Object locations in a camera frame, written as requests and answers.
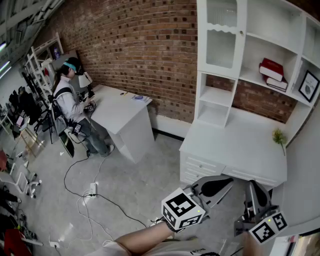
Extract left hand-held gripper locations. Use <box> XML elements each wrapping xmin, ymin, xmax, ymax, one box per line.
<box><xmin>161</xmin><ymin>174</ymin><xmax>235</xmax><ymax>233</ymax></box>

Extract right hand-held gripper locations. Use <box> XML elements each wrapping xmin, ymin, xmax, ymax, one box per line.
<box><xmin>233</xmin><ymin>179</ymin><xmax>289</xmax><ymax>245</ymax></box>

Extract red gold-print hardcover book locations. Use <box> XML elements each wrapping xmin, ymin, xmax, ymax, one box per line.
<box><xmin>258</xmin><ymin>57</ymin><xmax>285</xmax><ymax>82</ymax></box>
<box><xmin>262</xmin><ymin>74</ymin><xmax>289</xmax><ymax>93</ymax></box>

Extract white shelf cabinet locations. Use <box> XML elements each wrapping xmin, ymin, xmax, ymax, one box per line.
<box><xmin>238</xmin><ymin>33</ymin><xmax>300</xmax><ymax>98</ymax></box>

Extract person's right forearm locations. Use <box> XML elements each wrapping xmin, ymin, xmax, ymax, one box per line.
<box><xmin>241</xmin><ymin>232</ymin><xmax>256</xmax><ymax>256</ymax></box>

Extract person's left forearm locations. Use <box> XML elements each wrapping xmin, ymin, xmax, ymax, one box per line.
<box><xmin>113</xmin><ymin>221</ymin><xmax>175</xmax><ymax>252</ymax></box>

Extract white drawer front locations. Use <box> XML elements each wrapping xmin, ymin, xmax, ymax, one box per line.
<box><xmin>224</xmin><ymin>167</ymin><xmax>279</xmax><ymax>188</ymax></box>

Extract white shelf cabinet desk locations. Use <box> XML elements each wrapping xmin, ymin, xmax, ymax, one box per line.
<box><xmin>179</xmin><ymin>0</ymin><xmax>320</xmax><ymax>189</ymax></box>

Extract black wristband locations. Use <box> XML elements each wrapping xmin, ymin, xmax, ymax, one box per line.
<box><xmin>164</xmin><ymin>220</ymin><xmax>177</xmax><ymax>233</ymax></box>

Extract artificial green plant sprig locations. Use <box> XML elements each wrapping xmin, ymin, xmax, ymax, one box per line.
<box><xmin>271</xmin><ymin>128</ymin><xmax>288</xmax><ymax>157</ymax></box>

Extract blue and white booklet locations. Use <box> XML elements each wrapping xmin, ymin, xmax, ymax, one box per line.
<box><xmin>130</xmin><ymin>94</ymin><xmax>153</xmax><ymax>104</ymax></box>

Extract black framed leaf picture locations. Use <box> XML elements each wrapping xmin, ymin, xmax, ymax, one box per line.
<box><xmin>298</xmin><ymin>69</ymin><xmax>320</xmax><ymax>104</ymax></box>

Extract small white table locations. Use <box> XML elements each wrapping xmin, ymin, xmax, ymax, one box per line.
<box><xmin>88</xmin><ymin>84</ymin><xmax>156</xmax><ymax>165</ymax></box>

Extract white ribbed-glass cabinet door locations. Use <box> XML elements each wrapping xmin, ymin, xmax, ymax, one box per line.
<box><xmin>196</xmin><ymin>0</ymin><xmax>248</xmax><ymax>74</ymax></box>

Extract white swivel chair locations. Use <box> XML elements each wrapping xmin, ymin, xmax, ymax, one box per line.
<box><xmin>0</xmin><ymin>162</ymin><xmax>42</xmax><ymax>200</ymax></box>

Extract red bag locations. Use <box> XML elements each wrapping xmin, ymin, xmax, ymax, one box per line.
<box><xmin>3</xmin><ymin>228</ymin><xmax>33</xmax><ymax>256</ymax></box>

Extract black office chairs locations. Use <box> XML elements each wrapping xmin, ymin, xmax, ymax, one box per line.
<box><xmin>8</xmin><ymin>86</ymin><xmax>45</xmax><ymax>131</ymax></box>

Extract white shelf rack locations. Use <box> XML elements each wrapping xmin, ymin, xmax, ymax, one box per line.
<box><xmin>23</xmin><ymin>31</ymin><xmax>65</xmax><ymax>101</ymax></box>

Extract white floor cable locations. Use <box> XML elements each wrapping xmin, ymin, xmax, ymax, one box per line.
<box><xmin>76</xmin><ymin>154</ymin><xmax>116</xmax><ymax>241</ymax></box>

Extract black floor cable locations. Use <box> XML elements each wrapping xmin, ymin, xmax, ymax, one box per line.
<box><xmin>63</xmin><ymin>149</ymin><xmax>148</xmax><ymax>229</ymax></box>

